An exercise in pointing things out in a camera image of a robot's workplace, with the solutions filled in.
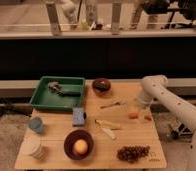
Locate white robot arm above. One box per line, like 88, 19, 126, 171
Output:
136, 75, 196, 171

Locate small red bowl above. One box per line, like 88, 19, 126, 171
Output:
92, 78, 111, 96

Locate dark brown bowl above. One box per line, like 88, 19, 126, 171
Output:
64, 129, 94, 160

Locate orange ball in bowl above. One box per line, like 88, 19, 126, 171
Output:
73, 139, 88, 155

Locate wooden spatula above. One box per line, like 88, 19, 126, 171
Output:
95, 119, 122, 130

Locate bunch of dark grapes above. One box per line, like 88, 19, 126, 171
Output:
117, 146, 150, 163

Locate blue sponge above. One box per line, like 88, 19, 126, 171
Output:
72, 108, 87, 126

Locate green plastic tray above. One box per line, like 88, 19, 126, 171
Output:
30, 76, 85, 112

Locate grey tool in tray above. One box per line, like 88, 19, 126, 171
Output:
48, 82, 80, 96

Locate light blue cup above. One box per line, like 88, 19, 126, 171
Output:
28, 117, 44, 134

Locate white stacked cups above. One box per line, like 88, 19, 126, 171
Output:
21, 136, 44, 158

